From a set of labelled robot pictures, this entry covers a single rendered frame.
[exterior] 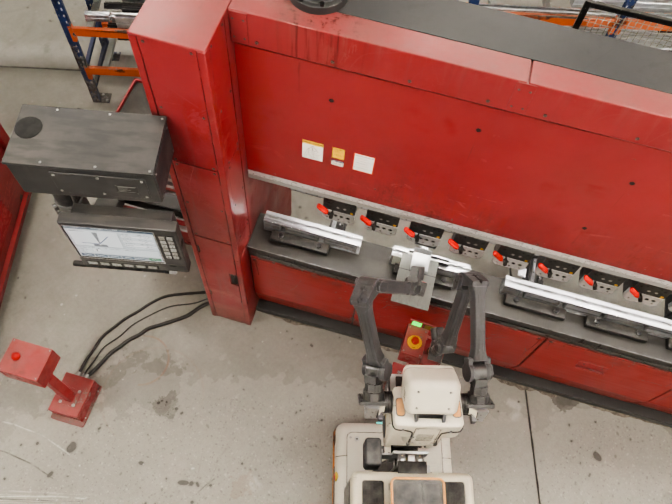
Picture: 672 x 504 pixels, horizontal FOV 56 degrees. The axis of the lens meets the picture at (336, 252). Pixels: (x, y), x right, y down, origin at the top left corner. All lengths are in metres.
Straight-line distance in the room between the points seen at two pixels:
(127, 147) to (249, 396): 2.00
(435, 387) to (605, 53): 1.29
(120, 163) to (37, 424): 2.17
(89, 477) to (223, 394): 0.83
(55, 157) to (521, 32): 1.56
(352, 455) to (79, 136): 2.11
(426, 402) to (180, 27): 1.57
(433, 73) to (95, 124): 1.15
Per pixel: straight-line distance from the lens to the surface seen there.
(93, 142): 2.32
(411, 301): 3.01
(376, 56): 2.08
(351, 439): 3.52
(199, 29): 2.08
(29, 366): 3.30
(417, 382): 2.47
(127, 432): 3.92
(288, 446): 3.79
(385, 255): 3.23
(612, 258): 2.85
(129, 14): 4.51
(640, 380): 3.73
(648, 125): 2.18
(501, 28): 2.19
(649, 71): 2.25
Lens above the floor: 3.73
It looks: 63 degrees down
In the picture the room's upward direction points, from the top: 7 degrees clockwise
